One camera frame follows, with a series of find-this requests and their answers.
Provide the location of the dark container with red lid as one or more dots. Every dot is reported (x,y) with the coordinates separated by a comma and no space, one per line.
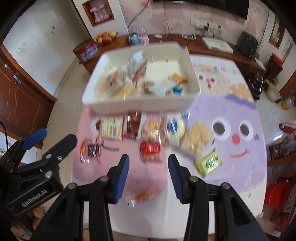
(274,67)

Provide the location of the white orange bar packet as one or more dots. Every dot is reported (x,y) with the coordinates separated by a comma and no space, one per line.
(168,83)

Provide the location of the blue white snack packet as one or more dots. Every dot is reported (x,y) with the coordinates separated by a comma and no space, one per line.
(175,128)

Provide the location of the blue snow globe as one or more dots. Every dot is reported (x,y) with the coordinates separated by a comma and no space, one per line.
(134,39)

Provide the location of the white wall sockets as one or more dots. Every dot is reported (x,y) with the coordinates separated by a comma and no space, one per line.
(198,23)

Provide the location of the black wall television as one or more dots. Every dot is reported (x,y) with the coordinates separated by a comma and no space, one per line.
(219,7)

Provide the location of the red candy packet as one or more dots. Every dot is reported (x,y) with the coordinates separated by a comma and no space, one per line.
(149,148)

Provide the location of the bowl of fruit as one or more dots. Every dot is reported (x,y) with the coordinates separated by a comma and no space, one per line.
(105,38)

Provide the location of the small orange snack packet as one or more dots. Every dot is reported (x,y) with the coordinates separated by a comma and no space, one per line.
(143,195)

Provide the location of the small clear orange packet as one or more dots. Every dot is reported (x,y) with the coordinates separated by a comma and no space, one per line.
(153,127)

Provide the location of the wooden television cabinet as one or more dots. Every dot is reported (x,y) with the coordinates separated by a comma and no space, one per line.
(238,58)

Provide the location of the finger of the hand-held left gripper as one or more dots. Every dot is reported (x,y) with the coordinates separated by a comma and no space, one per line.
(34,139)
(62,148)

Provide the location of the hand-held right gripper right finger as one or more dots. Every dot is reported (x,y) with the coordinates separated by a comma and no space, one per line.
(175,178)

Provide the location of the dark red snack packet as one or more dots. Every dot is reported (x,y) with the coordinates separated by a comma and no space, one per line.
(132,125)

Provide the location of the green snack packet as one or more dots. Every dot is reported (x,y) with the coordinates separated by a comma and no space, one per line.
(209,162)

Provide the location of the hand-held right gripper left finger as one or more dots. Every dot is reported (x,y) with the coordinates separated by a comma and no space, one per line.
(121,178)

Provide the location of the white paper sheet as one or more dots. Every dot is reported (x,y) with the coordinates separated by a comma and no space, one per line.
(260,63)

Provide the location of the person's left hand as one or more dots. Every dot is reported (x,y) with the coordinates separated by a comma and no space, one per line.
(39,214)

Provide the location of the white set-top box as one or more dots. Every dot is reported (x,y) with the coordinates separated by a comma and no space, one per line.
(217,45)

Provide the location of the white remote control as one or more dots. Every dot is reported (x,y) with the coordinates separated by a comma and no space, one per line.
(157,36)

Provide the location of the brown wooden door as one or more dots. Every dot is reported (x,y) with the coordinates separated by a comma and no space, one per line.
(20,99)

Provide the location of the pink toy figure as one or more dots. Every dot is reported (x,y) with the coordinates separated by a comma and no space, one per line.
(144,38)

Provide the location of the white plastic storage bin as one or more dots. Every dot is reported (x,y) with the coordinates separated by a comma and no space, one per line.
(159,69)

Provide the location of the blue toy box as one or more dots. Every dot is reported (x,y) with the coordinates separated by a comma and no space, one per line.
(277,150)

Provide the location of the clear rice cracker packet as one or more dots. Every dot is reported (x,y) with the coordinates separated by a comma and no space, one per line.
(196,139)

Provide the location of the red white striped packet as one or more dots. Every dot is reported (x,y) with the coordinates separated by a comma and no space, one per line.
(138,71)

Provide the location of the red round tin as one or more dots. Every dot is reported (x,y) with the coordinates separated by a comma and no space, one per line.
(86,51)

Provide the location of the beige labelled bread packet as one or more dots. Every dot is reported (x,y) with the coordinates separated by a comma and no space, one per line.
(111,127)

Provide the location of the blue candy packet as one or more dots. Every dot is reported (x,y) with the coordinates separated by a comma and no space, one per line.
(178,90)

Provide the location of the red jujube snack packet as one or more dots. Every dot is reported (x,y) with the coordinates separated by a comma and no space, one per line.
(90,150)

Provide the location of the pink dumbbell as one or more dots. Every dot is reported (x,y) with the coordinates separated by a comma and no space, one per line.
(95,16)
(104,12)

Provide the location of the white plastic pitcher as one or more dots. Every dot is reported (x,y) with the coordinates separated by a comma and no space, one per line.
(272,93)

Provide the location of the yellow oil bottle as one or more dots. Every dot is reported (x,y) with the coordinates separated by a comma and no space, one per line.
(288,103)

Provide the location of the dark green air fryer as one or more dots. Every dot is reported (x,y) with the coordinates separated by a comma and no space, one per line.
(247,44)

